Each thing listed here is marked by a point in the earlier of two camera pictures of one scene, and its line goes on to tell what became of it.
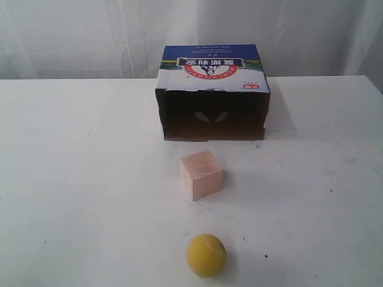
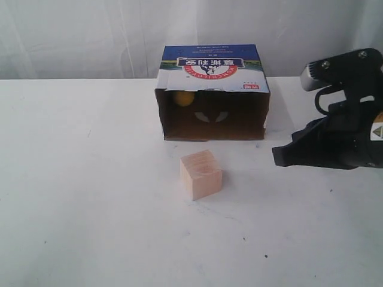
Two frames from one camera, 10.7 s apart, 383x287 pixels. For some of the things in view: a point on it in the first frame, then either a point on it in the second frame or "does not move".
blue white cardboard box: (213, 92) does not move
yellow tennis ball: (206, 255) → (184, 98)
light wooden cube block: (201, 174) does not move
